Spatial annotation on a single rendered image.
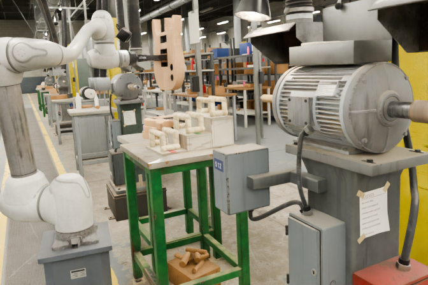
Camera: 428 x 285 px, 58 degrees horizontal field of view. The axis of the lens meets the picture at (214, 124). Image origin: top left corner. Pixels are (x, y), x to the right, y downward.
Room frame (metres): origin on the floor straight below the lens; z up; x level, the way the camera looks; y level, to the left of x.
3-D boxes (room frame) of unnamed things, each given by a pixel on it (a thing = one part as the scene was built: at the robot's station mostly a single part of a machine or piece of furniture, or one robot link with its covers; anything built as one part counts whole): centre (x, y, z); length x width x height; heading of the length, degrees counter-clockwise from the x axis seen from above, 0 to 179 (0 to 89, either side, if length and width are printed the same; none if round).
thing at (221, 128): (2.31, 0.02, 1.02); 0.27 x 0.15 x 0.17; 30
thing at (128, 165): (2.39, 0.56, 0.45); 0.05 x 0.05 x 0.90; 26
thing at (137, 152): (2.26, 0.21, 0.55); 0.62 x 0.58 x 0.76; 26
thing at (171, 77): (2.20, 0.24, 1.47); 0.35 x 0.04 x 0.40; 29
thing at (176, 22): (2.08, 0.18, 1.62); 0.07 x 0.04 x 0.09; 29
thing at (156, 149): (2.17, 0.28, 0.94); 0.27 x 0.15 x 0.01; 30
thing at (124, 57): (2.07, 0.47, 1.46); 0.09 x 0.06 x 0.09; 29
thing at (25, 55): (1.48, 0.67, 1.47); 0.18 x 0.14 x 0.13; 169
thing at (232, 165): (1.18, -0.13, 0.99); 0.24 x 0.21 x 0.26; 26
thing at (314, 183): (1.16, -0.28, 1.02); 0.13 x 0.04 x 0.04; 26
